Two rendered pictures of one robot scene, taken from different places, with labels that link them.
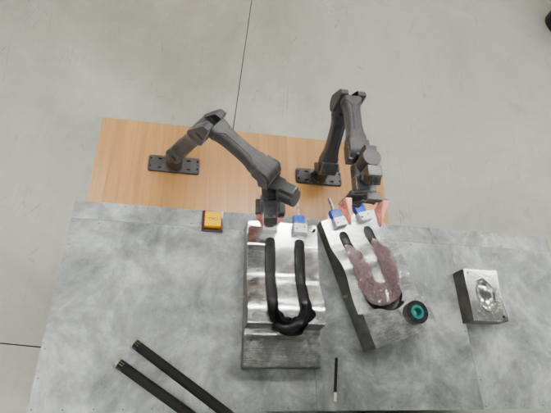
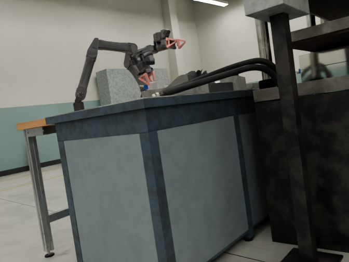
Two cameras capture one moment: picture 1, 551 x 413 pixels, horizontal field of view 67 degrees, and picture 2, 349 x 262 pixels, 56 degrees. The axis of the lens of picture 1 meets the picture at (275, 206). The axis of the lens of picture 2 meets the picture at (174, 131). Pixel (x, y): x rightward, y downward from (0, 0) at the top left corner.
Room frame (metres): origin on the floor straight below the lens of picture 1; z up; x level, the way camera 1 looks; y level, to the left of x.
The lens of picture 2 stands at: (-1.29, 0.86, 0.73)
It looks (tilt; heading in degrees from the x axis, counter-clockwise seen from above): 3 degrees down; 333
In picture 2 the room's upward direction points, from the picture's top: 8 degrees counter-clockwise
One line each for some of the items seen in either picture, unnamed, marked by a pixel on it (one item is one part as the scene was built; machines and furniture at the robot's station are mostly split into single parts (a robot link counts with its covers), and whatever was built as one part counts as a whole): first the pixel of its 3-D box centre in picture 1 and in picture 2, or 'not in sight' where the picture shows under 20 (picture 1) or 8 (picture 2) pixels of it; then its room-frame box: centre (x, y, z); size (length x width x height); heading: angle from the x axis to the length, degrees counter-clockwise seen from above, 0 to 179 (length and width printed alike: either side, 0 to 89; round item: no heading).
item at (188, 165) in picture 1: (174, 160); (79, 108); (0.77, 0.44, 0.84); 0.20 x 0.07 x 0.08; 113
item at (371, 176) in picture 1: (368, 182); (166, 37); (0.75, -0.22, 1.25); 0.07 x 0.06 x 0.11; 113
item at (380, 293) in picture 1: (376, 270); not in sight; (0.68, -0.44, 0.90); 0.26 x 0.18 x 0.08; 40
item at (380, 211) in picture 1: (374, 211); (178, 42); (0.70, -0.28, 1.20); 0.09 x 0.07 x 0.07; 23
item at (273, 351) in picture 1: (282, 290); (185, 88); (0.46, -0.15, 0.87); 0.50 x 0.26 x 0.14; 23
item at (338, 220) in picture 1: (334, 212); not in sight; (0.85, -0.22, 0.85); 0.13 x 0.05 x 0.05; 40
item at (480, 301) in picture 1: (480, 297); (245, 89); (0.79, -0.88, 0.83); 0.20 x 0.15 x 0.07; 23
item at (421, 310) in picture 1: (415, 312); not in sight; (0.57, -0.60, 0.93); 0.08 x 0.08 x 0.04
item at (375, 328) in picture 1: (374, 273); (207, 90); (0.68, -0.44, 0.85); 0.50 x 0.26 x 0.11; 40
